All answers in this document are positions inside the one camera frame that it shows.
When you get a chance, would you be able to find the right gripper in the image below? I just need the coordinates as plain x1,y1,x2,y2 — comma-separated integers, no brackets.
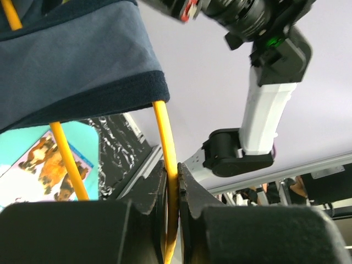
139,0,292,42

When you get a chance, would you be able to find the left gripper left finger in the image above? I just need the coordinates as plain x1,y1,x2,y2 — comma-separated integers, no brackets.
1,162,167,263

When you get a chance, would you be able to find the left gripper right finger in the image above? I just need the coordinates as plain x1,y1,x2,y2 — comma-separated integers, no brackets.
178,163,351,263

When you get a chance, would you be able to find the yellow plastic hanger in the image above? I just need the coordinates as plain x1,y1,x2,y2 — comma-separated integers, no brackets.
0,0,178,264

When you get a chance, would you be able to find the blue tank top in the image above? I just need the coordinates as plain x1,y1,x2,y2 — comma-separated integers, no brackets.
1,1,170,132

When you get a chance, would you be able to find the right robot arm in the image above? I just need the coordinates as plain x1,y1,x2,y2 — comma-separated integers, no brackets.
148,1,313,181

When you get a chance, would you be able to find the black marble mat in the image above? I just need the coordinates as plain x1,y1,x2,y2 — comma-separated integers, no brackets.
82,113,152,200

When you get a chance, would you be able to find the teal cutting board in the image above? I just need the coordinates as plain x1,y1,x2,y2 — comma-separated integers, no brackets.
0,120,100,204

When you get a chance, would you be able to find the dog picture book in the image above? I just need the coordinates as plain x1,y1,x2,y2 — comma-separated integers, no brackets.
0,130,94,204

